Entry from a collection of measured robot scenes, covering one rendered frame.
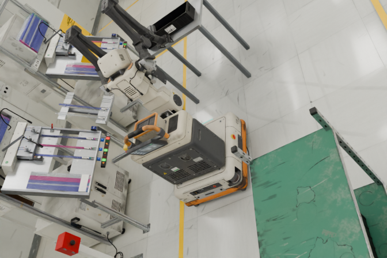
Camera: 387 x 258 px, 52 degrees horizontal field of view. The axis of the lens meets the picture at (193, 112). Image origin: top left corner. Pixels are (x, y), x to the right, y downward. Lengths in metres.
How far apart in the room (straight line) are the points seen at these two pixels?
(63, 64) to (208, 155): 2.29
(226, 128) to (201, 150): 0.47
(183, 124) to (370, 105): 1.34
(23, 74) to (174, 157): 2.25
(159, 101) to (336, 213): 1.81
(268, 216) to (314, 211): 0.22
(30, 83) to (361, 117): 3.38
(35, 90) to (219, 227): 2.62
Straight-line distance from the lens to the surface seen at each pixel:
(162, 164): 3.12
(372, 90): 3.18
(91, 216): 3.90
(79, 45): 3.16
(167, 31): 3.76
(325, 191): 1.76
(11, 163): 3.74
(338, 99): 3.25
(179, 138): 2.81
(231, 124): 3.34
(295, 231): 1.76
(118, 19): 2.90
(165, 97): 3.09
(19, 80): 4.76
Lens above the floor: 2.39
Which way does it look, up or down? 34 degrees down
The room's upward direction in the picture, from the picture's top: 52 degrees counter-clockwise
